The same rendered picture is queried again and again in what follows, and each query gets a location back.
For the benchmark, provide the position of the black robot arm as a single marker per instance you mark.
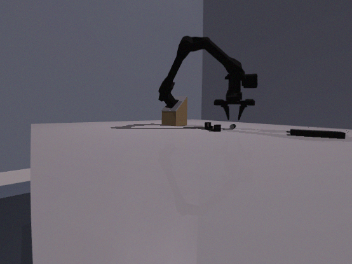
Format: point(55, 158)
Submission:
point(233, 67)

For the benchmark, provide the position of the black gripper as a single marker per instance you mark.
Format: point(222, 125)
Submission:
point(243, 104)

